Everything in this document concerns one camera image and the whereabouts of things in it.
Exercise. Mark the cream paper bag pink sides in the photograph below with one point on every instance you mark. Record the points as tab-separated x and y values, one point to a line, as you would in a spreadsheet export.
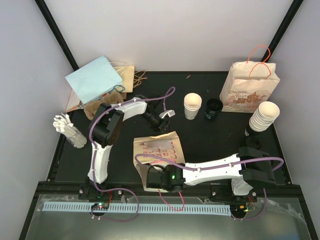
157	151

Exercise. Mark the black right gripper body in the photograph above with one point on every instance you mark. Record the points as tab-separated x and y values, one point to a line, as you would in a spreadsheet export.
169	188

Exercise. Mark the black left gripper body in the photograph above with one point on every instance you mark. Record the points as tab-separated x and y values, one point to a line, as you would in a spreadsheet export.
156	124

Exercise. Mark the patterned flat paper bag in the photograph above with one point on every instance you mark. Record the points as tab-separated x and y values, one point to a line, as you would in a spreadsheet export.
74	103

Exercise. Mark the Cream Bear printed paper bag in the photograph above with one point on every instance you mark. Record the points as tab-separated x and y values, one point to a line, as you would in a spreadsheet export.
248	84

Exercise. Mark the black lid stacks right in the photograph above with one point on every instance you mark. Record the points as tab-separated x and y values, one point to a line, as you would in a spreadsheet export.
251	142

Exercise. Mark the light blue paper bag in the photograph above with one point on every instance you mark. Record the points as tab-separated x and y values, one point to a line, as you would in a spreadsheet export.
94	79

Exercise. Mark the light blue slotted cable duct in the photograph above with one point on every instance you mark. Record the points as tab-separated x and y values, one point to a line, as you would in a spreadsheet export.
132	208

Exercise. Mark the tall stack paper cups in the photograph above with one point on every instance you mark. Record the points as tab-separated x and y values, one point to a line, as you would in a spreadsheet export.
263	117

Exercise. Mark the black lid stack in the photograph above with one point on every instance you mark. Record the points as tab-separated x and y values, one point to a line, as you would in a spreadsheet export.
212	108

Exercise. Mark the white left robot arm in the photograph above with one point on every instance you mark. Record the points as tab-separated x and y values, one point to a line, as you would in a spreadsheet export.
105	127

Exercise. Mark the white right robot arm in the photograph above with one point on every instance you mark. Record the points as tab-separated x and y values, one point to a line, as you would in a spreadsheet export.
247	170

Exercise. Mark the small stack paper cups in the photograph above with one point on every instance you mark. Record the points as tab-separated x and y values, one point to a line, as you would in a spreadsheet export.
192	104

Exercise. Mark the brown kraft paper bag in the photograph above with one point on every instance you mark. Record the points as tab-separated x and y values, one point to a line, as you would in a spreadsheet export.
130	77

